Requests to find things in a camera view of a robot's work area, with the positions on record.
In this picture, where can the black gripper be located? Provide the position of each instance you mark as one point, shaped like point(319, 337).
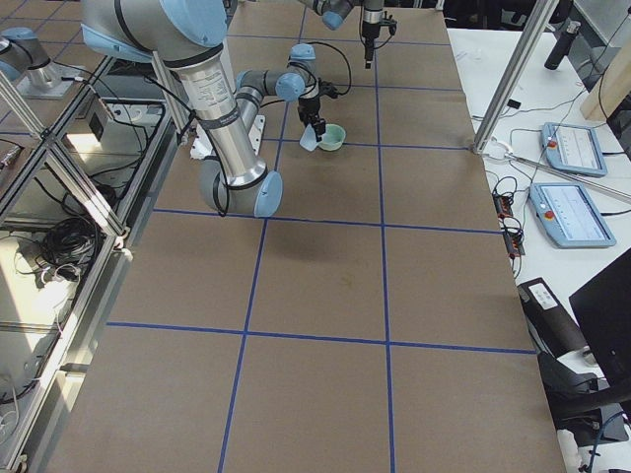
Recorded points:
point(310, 105)
point(369, 31)

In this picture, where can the light blue plastic cup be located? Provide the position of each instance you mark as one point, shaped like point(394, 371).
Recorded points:
point(309, 141)

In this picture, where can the mint green bowl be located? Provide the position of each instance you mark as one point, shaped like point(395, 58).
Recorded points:
point(333, 137)

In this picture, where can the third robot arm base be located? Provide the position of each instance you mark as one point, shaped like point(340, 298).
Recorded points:
point(28, 66)

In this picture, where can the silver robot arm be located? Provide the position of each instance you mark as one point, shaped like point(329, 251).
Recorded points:
point(373, 18)
point(188, 36)

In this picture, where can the black cylindrical bottle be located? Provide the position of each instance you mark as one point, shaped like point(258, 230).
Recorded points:
point(562, 46)

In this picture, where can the small red circuit board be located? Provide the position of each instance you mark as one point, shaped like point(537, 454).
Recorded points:
point(503, 205)

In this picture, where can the metal rod on table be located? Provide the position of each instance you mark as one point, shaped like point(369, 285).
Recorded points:
point(601, 188)

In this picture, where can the upper blue teach pendant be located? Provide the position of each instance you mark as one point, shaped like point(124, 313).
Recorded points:
point(573, 148)

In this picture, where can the blue teach pendant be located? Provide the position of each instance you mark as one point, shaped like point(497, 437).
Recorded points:
point(569, 216)
point(573, 148)

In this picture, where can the wooden board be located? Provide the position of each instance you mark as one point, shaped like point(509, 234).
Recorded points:
point(611, 21)

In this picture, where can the lower blue teach pendant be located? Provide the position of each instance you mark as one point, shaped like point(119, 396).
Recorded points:
point(569, 216)

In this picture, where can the black box with label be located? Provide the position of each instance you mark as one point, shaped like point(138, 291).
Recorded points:
point(554, 326)

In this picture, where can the black monitor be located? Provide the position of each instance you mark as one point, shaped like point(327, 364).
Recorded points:
point(602, 309)

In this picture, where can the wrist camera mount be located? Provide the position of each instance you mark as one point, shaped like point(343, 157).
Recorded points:
point(390, 23)
point(327, 89)

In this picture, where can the white column pedestal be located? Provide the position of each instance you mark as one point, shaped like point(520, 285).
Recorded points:
point(231, 137)

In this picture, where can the aluminium frame post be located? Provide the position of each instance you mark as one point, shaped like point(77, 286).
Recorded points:
point(535, 25)

